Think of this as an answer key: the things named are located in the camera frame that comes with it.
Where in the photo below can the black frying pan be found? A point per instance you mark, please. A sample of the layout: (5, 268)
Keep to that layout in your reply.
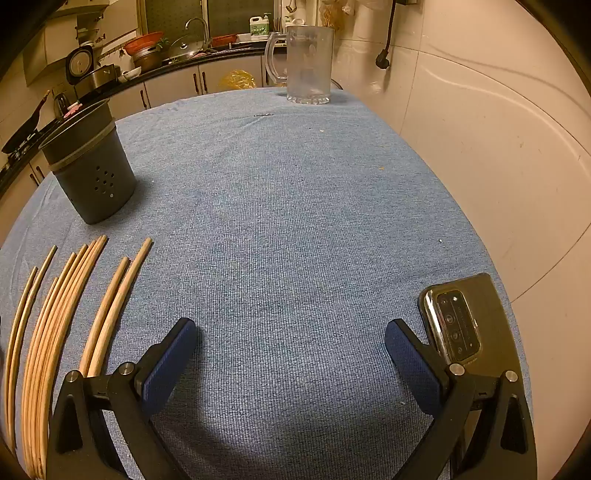
(21, 134)

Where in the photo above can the dark grey utensil holder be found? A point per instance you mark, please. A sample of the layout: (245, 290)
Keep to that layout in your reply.
(92, 184)

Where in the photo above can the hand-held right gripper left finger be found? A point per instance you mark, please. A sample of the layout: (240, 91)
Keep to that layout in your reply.
(171, 362)

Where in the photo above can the set of wooden chopsticks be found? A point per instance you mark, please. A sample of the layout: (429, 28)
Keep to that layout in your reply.
(51, 323)

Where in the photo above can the pink cloth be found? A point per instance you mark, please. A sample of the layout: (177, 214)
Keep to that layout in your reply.
(73, 110)

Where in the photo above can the rice cooker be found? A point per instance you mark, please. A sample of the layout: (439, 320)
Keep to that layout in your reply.
(99, 78)

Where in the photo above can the glossy smartphone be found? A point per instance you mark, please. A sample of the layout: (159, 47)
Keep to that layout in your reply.
(489, 323)

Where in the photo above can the kitchen window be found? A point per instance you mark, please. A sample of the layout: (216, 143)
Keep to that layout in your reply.
(231, 16)

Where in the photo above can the metal pot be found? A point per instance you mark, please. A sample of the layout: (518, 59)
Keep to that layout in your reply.
(147, 60)

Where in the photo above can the clear plastic pitcher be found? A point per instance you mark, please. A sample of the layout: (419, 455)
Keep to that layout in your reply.
(309, 69)

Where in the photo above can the chrome faucet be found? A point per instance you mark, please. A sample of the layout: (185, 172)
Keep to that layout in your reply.
(203, 25)

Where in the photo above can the glass pot lid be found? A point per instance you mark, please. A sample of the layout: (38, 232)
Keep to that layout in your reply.
(184, 48)

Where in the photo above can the large red basin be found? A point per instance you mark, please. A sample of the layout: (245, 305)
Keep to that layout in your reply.
(143, 41)

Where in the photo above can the blue tablecloth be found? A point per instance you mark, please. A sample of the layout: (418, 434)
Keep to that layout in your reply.
(286, 230)

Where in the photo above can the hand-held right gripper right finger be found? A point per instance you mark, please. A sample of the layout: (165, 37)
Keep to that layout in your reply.
(413, 364)

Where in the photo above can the green label detergent bottle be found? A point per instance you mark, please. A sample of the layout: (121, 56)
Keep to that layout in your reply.
(259, 25)

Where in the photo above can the yellow plastic bag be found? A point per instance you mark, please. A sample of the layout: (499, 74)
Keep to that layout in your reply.
(236, 79)

